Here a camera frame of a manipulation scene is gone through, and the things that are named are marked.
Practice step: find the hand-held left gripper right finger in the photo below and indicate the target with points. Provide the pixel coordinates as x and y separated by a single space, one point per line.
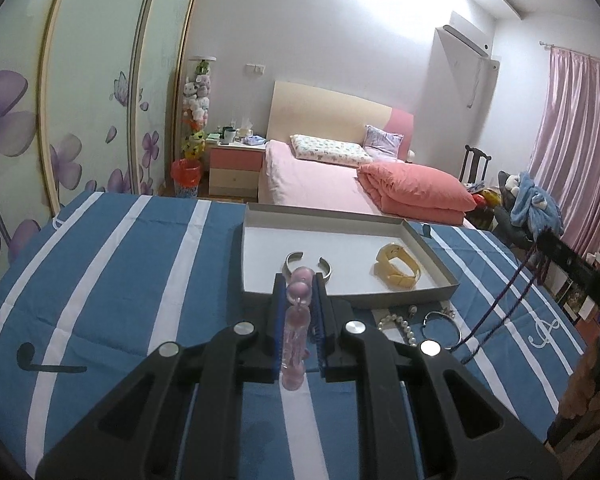
320 320

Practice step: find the pink bed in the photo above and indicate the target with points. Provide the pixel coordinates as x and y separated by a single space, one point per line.
310 180

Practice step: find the folded coral quilt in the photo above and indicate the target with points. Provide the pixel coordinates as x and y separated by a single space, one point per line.
415 190

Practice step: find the pink curtain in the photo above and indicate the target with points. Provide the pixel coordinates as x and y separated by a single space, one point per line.
580 150

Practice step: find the pink beige nightstand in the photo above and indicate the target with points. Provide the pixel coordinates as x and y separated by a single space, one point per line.
235 175

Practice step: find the blue white striped tablecloth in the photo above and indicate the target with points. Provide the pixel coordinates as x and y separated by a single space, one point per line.
130 270

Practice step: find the grey cardboard tray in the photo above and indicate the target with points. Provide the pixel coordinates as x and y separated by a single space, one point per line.
330 240

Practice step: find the blue plush robe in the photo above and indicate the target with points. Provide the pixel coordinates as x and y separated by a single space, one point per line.
537 205

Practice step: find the plush toy display tube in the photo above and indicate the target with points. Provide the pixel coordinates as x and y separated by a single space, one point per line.
199 95

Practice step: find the white printed pillow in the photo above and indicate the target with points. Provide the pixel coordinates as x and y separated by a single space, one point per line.
330 151

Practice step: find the tissue box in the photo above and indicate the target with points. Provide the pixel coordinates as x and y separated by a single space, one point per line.
245 130

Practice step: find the person's right hand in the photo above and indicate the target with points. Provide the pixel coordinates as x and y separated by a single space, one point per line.
582 385

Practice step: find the floral sliding door wardrobe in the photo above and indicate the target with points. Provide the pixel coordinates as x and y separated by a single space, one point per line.
80 85

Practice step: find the white air conditioner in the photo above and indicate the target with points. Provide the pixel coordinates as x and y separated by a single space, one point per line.
465 39

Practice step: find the lilac pillow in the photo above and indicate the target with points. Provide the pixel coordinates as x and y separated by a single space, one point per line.
384 142

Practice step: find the red trash bin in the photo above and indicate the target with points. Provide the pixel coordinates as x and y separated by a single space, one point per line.
186 175

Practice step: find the light blue cloth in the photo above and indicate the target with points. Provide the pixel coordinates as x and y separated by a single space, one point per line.
254 141

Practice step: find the beige pink headboard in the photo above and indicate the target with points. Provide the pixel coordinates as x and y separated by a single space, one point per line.
330 110

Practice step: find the silver cuff bangle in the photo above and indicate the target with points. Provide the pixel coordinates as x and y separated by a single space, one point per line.
286 263

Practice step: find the dark wooden chair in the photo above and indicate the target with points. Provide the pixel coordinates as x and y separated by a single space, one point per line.
475 165

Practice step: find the thin silver bangle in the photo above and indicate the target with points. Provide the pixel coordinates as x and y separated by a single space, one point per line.
447 313

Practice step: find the colourful toy pile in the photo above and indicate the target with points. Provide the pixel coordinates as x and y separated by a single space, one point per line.
487 197

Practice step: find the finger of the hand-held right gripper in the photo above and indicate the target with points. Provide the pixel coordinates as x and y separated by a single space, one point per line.
565 257

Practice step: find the curtain rod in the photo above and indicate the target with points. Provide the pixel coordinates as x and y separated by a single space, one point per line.
580 54

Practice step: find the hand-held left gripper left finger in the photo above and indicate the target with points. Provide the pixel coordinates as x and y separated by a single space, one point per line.
280 320

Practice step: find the grey chair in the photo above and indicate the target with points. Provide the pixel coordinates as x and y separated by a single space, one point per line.
510 225

